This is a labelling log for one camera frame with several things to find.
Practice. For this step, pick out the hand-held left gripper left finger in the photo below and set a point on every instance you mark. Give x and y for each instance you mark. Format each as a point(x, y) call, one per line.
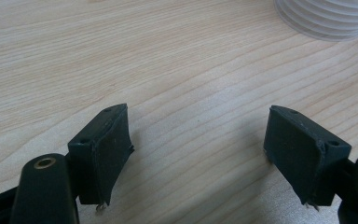
point(105, 155)

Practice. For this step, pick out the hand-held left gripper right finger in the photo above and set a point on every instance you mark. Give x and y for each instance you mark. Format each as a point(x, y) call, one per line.
point(301, 155)

